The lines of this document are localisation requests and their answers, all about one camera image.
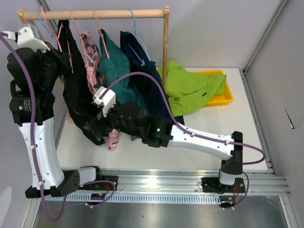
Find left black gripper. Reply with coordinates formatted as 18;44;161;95
33;41;73;90

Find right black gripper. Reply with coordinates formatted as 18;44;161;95
84;102;142;142

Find light blue hanger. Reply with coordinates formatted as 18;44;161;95
128;9;151;66
37;10;57;47

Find black shorts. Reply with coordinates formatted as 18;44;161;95
58;20;93;137

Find pink patterned shorts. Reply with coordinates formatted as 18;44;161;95
80;31;106;145

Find pink hanger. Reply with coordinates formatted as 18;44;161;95
93;9;110;59
67;9;95;74
40;6;62;52

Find teal green shorts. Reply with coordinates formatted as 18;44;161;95
98;29;147;108

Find lime green shorts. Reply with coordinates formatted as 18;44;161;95
165;60;227;117

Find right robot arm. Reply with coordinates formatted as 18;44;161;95
90;102;245;194

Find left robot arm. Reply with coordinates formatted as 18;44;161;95
7;47;103;199

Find navy blue shorts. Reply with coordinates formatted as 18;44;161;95
120;31;171;119

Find wooden clothes rack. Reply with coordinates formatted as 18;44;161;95
17;5;170;87

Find yellow plastic tray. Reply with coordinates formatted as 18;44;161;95
196;69;234;107

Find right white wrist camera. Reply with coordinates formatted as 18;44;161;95
93;86;116;117

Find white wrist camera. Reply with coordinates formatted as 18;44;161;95
93;86;116;117
17;24;50;53

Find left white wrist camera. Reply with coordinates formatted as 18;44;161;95
17;24;50;53

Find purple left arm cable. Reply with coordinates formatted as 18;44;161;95
0;31;117;222

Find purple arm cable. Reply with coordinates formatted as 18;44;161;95
0;31;117;222
99;71;266;209

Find slotted cable duct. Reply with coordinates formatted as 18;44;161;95
44;192;221;205

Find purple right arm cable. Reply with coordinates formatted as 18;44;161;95
99;71;266;209

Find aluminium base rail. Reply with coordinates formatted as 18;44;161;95
101;169;291;196

